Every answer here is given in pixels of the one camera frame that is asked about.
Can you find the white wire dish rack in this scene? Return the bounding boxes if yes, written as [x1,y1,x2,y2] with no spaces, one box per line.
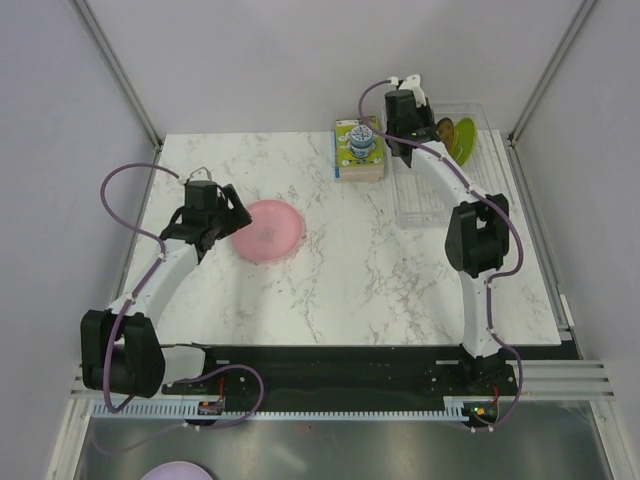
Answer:
[386,103,514,229]

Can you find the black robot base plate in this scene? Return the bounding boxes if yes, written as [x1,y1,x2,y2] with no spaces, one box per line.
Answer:
[162,346,517,409]

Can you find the green plastic plate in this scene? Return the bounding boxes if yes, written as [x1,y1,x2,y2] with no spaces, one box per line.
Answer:
[451,117,477,166]

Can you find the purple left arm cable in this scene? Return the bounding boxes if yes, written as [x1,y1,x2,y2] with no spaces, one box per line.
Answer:
[101,163,181,414]

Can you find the white slotted cable duct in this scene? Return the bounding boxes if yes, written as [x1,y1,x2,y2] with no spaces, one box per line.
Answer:
[117,397,477,422]

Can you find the lavender round object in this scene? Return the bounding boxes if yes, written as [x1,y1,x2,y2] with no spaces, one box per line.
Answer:
[141,461,213,480]

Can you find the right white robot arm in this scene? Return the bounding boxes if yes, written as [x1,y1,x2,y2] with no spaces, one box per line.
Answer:
[385,89,510,394]

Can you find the left aluminium frame post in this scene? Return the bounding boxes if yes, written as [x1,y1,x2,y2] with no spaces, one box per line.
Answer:
[69,0,163,152]

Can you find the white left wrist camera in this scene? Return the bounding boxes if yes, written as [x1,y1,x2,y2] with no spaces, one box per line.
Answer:
[178,166,212,185]

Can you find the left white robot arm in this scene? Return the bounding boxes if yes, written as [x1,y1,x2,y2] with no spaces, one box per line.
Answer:
[80,180,251,398]

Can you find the right aluminium frame post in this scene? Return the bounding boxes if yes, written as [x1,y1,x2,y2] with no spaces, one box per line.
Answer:
[507,0,600,145]

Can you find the red floral bowl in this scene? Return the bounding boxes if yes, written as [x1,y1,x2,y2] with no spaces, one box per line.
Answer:
[436,117,456,151]

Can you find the pink plastic plate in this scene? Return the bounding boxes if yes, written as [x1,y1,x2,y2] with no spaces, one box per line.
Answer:
[231,200,305,264]

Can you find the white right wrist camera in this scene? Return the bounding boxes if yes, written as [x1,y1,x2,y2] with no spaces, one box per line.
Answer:
[388,74,427,107]

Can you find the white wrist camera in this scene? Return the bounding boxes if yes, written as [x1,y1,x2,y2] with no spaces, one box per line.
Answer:
[388,74,427,107]
[178,166,212,185]

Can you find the green illustrated box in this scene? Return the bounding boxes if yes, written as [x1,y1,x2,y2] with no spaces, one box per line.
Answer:
[334,116,386,183]

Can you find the aluminium rail brackets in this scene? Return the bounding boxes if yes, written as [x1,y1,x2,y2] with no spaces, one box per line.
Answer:
[521,360,614,401]

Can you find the aluminium frame post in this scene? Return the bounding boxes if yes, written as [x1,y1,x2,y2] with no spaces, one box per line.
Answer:
[507,0,600,145]
[69,0,163,152]

